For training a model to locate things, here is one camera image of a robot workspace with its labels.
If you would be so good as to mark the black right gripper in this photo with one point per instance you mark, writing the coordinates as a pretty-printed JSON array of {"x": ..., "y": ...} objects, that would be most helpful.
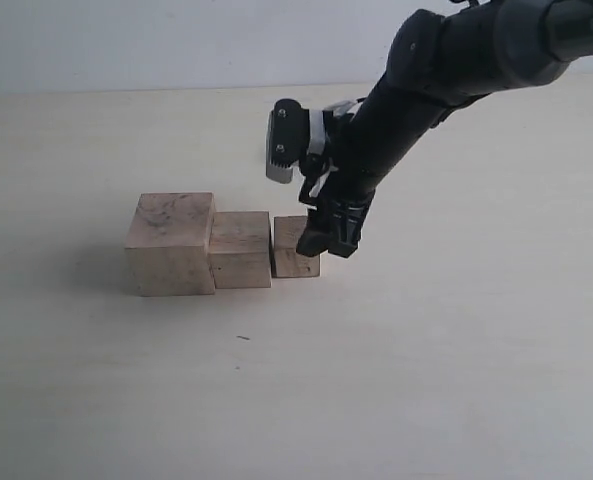
[{"x": 345, "y": 157}]

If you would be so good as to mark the second largest wooden cube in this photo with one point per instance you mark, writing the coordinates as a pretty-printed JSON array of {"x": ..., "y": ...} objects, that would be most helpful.
[{"x": 239, "y": 250}]

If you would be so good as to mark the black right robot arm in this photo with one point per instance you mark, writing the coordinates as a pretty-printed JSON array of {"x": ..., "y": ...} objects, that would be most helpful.
[{"x": 436, "y": 65}]

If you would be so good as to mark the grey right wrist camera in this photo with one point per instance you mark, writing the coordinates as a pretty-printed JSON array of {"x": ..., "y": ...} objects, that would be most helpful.
[{"x": 297, "y": 136}]

